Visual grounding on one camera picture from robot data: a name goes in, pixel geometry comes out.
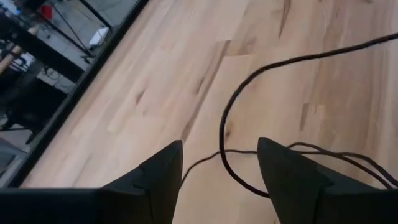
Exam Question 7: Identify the thin dark cord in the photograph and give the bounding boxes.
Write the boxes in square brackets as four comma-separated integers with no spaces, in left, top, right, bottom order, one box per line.
[180,32,398,199]

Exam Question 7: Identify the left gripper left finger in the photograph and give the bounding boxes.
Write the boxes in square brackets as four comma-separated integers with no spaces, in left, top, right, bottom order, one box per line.
[0,139,183,224]

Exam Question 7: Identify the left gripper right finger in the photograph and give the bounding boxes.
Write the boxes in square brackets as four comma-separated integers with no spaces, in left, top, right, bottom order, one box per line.
[257,136,398,224]

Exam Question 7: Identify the black aluminium table frame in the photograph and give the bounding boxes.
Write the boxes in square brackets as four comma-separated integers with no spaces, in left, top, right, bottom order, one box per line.
[7,0,150,188]

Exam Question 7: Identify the black hanging cable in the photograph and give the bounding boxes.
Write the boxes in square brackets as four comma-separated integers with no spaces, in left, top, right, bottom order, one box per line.
[49,1,94,58]

